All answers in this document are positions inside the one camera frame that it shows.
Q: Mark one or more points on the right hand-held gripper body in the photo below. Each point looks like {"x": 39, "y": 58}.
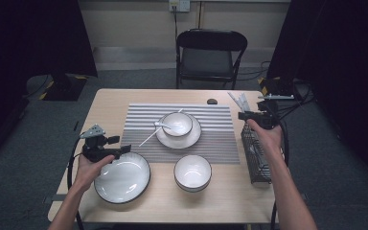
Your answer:
{"x": 268, "y": 119}

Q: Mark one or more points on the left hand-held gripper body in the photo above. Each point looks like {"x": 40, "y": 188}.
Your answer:
{"x": 96, "y": 151}

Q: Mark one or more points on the bundle of white chopsticks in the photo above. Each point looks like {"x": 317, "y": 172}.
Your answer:
{"x": 241, "y": 101}

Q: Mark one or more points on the white plastic chopstick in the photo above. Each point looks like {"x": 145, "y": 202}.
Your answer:
{"x": 148, "y": 139}

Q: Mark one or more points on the white plate black rim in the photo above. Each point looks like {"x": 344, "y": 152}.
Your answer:
{"x": 179, "y": 142}
{"x": 124, "y": 180}

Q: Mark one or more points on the white bowl black rim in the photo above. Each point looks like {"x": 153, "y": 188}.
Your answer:
{"x": 177, "y": 124}
{"x": 192, "y": 172}

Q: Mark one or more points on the person's right hand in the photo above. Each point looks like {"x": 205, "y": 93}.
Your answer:
{"x": 270, "y": 142}

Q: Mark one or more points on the person's left hand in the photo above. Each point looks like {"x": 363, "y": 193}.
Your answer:
{"x": 86, "y": 174}

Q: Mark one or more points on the small black floor strip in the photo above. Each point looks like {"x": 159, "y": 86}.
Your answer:
{"x": 75, "y": 126}

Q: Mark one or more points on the black stand base striped tape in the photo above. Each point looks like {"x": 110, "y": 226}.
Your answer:
{"x": 278, "y": 87}
{"x": 64, "y": 89}

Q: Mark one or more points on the dark round table grommet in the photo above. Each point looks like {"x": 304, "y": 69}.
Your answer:
{"x": 212, "y": 101}

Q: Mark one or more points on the grey striped placemat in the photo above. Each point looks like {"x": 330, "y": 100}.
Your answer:
{"x": 217, "y": 140}

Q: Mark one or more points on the grey tape strip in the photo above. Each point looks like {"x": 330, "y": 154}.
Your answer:
{"x": 51, "y": 198}
{"x": 304, "y": 196}

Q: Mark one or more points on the black folding chair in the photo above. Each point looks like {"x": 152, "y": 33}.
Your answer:
{"x": 207, "y": 60}

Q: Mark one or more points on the black curtain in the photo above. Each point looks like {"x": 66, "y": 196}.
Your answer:
{"x": 341, "y": 64}
{"x": 28, "y": 38}

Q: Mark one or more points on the thin vertical wall conduit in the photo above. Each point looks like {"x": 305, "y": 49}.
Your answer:
{"x": 199, "y": 16}

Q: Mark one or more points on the white wall socket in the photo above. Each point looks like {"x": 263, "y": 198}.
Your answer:
{"x": 179, "y": 5}

